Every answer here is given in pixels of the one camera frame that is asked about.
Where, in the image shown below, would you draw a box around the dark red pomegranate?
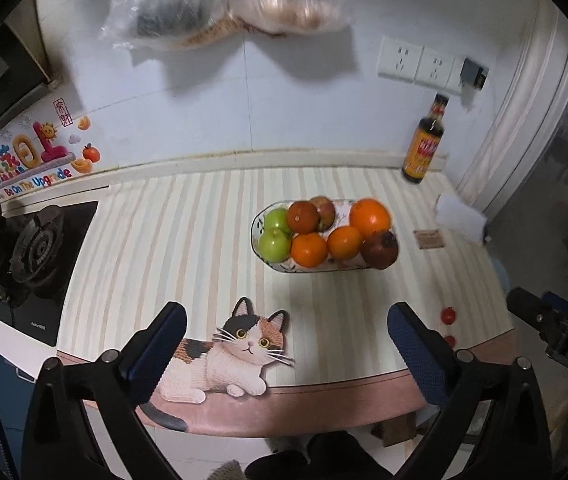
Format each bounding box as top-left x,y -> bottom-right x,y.
361,230 -> 399,270

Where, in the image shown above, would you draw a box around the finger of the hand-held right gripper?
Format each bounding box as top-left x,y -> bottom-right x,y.
506,287 -> 567,342
543,291 -> 568,313

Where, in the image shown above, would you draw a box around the grey fuzzy slipper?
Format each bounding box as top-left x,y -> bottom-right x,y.
209,459 -> 246,480

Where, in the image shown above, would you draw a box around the small orange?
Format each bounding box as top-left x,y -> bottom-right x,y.
326,226 -> 365,261
290,232 -> 328,267

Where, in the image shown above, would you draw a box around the wooden stool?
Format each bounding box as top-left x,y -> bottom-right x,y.
370,410 -> 417,448

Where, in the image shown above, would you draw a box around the black gas stove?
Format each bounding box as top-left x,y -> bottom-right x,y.
0,201 -> 100,347

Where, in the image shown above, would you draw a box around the clear plastic bag dark contents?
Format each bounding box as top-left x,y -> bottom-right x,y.
99,0 -> 245,51

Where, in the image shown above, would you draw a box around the green apple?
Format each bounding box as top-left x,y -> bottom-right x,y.
263,208 -> 294,236
258,227 -> 292,262

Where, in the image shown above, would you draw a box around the colourful wall sticker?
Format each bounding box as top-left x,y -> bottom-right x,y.
0,99 -> 102,198

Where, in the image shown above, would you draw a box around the white folded cloth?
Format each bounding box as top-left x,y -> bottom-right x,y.
435,193 -> 487,243

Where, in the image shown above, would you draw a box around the white wall socket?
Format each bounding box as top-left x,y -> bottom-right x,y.
377,35 -> 424,81
415,47 -> 457,87

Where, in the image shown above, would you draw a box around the striped cat print mat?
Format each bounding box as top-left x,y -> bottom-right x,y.
56,165 -> 515,436

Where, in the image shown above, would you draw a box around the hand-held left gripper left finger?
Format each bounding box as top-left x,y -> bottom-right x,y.
23,301 -> 188,480

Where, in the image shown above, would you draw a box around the small brown card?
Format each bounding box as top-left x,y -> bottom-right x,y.
413,229 -> 446,250

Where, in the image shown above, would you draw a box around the dark reddish orange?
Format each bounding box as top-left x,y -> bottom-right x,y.
286,201 -> 321,234

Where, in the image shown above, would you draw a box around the dark soy sauce bottle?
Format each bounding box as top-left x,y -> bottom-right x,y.
402,93 -> 451,185

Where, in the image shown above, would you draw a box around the frosted glass door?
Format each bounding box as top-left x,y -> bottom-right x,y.
489,35 -> 568,311

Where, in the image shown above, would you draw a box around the brownish red apple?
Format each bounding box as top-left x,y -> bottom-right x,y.
310,196 -> 337,232

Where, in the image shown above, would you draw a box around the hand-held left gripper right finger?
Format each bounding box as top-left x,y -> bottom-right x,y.
386,301 -> 552,480

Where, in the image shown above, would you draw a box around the patterned oval ceramic plate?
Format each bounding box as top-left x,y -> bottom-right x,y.
250,201 -> 399,273

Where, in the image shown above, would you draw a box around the black plug adapter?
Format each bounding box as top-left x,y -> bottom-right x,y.
459,58 -> 490,92

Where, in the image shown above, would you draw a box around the large orange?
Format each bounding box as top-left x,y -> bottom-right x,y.
349,198 -> 392,241

